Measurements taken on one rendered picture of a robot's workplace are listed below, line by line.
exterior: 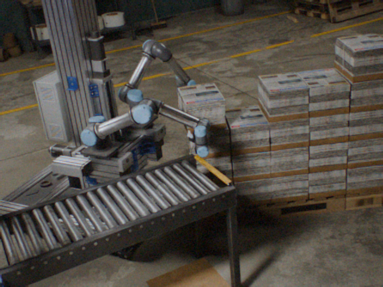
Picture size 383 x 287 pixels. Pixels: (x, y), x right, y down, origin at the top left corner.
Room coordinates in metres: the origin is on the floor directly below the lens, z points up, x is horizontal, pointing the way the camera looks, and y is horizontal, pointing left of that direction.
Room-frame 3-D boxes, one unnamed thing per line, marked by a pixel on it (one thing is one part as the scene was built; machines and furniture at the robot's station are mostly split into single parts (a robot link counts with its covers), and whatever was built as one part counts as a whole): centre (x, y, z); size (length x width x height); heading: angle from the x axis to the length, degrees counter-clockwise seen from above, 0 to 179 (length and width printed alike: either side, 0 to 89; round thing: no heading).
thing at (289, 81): (3.61, -0.72, 1.06); 0.37 x 0.29 x 0.01; 3
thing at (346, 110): (3.63, -1.01, 0.86); 0.38 x 0.29 x 0.04; 3
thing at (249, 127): (3.60, -0.58, 0.42); 1.17 x 0.39 x 0.83; 93
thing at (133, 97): (3.76, 0.38, 0.98); 0.13 x 0.12 x 0.14; 32
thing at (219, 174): (2.86, -0.13, 0.81); 0.43 x 0.03 x 0.02; 25
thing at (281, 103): (3.61, -0.72, 0.95); 0.38 x 0.29 x 0.23; 3
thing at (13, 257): (2.34, 1.01, 0.77); 0.47 x 0.05 x 0.05; 25
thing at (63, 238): (2.45, 0.78, 0.77); 0.47 x 0.05 x 0.05; 25
